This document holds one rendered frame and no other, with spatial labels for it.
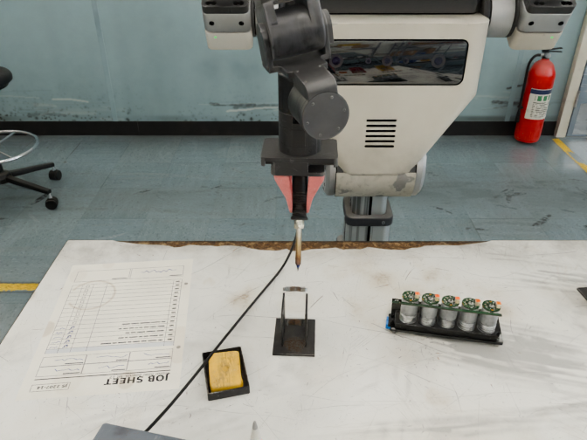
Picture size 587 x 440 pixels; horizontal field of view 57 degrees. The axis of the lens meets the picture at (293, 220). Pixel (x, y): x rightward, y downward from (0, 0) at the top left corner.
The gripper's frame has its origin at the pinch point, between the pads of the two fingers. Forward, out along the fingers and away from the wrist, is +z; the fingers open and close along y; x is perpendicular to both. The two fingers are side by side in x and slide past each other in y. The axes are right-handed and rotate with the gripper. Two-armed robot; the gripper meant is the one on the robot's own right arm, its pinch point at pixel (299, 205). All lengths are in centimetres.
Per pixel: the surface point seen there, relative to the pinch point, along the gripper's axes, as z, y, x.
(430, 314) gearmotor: 13.1, 19.2, -7.8
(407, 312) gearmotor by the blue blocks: 13.2, 16.0, -7.3
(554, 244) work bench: 18, 47, 18
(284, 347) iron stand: 16.9, -1.7, -11.5
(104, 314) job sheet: 17.4, -30.1, -5.1
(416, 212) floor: 94, 52, 156
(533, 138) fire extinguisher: 89, 133, 238
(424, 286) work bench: 17.5, 20.8, 4.0
